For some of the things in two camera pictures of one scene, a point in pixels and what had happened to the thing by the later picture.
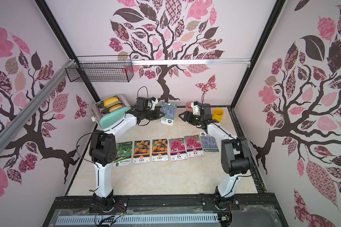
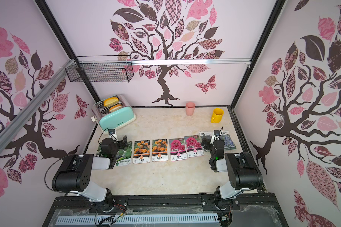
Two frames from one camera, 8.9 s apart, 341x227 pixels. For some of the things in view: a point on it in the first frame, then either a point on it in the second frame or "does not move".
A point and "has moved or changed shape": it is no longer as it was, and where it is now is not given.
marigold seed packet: [141, 152] does not move
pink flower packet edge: [193, 147] does not move
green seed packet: [124, 150] does not move
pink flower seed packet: [177, 149] does not move
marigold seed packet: [159, 150] does not move
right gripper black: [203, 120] → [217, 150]
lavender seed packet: [209, 142] does not move
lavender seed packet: [169, 111] has moved or changed shape
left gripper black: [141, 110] → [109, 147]
